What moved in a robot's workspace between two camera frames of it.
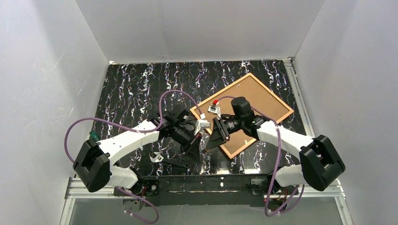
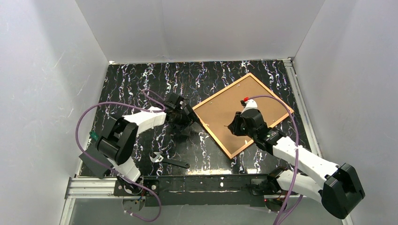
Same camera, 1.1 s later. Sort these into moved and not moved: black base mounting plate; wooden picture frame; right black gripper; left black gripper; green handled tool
Moved: right black gripper; left black gripper
Not moved: wooden picture frame; black base mounting plate; green handled tool
